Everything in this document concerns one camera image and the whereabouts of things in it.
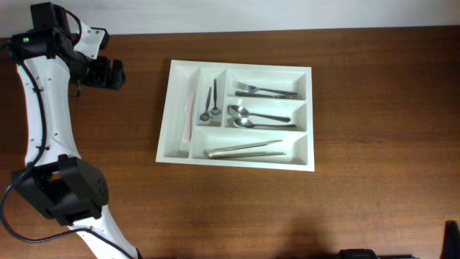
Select pink plastic knife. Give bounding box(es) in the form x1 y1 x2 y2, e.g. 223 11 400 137
183 91 196 142

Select small teaspoon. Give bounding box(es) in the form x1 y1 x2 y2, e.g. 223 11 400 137
211 78 221 115
200 87 212 122

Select metal tongs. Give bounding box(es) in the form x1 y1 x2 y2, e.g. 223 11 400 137
203 140 286 160

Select metal fork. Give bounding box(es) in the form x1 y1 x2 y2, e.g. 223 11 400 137
236 82 298 96
234 91 297 99

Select large metal spoon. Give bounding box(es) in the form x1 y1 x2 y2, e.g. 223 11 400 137
227 104 290 122
227 118 297 130

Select white plastic cutlery tray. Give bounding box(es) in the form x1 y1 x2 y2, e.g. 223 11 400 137
156 60 315 172

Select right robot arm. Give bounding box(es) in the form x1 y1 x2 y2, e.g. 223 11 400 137
336 220 459 259

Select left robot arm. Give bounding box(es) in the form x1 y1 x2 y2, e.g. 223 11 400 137
8 2 140 258

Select left black cable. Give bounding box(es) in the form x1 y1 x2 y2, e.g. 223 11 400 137
0 9 137 259

